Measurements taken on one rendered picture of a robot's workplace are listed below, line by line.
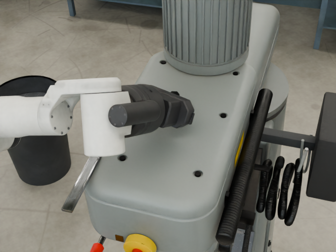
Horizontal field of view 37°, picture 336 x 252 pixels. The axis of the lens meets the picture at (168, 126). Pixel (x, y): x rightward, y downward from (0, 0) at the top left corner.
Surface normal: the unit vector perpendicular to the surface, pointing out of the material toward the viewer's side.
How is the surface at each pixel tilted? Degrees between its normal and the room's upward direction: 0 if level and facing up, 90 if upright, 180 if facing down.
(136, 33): 0
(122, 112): 60
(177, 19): 90
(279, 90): 0
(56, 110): 76
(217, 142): 0
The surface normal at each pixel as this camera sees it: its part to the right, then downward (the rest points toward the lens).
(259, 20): 0.04, -0.73
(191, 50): -0.35, 0.63
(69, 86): -0.40, 0.11
